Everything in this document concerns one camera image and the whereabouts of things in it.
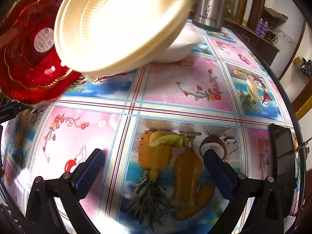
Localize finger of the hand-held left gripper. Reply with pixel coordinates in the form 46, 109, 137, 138
0, 101, 23, 114

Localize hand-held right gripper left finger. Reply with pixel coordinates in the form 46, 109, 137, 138
24, 148, 106, 234

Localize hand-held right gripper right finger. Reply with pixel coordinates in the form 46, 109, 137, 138
203, 148, 286, 234

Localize large red scalloped plate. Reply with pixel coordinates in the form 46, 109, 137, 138
0, 0, 84, 106

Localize small red scalloped plate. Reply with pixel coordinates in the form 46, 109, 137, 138
4, 0, 75, 90

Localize large cream plastic bowl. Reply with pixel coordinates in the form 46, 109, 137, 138
54, 0, 204, 77

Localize black smartphone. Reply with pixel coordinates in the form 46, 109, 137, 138
268, 123, 299, 217

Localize printed fruit tablecloth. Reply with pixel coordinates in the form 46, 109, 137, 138
0, 22, 296, 234

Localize wooden sideboard cabinet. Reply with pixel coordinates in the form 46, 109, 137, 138
223, 17, 281, 66

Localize yellow and black tools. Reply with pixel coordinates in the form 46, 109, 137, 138
294, 57, 312, 76

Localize stainless steel thermos jug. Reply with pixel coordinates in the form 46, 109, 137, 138
192, 0, 231, 32

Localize rolled striped mat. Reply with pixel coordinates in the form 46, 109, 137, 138
245, 0, 254, 25

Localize brown wicker basket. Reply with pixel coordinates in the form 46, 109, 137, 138
263, 6, 288, 21

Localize wire basket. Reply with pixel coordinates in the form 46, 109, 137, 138
264, 29, 279, 44

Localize floral glass wall panel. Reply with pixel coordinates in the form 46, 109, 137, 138
224, 0, 244, 21

